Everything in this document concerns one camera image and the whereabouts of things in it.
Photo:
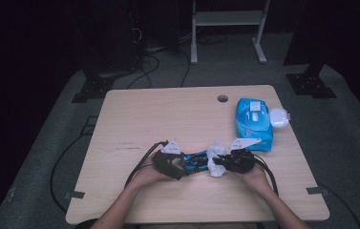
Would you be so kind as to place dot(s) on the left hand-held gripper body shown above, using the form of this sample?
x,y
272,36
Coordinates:
x,y
163,159

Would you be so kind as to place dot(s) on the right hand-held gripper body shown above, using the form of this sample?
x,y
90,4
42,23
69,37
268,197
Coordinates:
x,y
243,160

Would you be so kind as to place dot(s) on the white wet wipe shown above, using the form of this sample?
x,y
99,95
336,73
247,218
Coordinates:
x,y
216,170

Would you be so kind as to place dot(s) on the blue wet wipes pack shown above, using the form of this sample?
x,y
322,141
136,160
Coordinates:
x,y
254,125

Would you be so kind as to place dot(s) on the person's left hand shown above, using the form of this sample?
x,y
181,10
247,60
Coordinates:
x,y
149,178

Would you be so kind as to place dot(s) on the person's right hand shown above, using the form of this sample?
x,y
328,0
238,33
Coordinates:
x,y
257,179

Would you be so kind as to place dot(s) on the grey tape piece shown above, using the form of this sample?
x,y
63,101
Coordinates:
x,y
74,195
317,191

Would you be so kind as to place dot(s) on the black stand base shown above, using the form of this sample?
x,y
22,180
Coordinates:
x,y
93,89
311,86

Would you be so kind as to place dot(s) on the dark equipment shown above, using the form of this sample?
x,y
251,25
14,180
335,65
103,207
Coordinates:
x,y
110,38

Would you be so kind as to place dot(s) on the white metal stand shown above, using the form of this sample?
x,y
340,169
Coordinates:
x,y
228,17

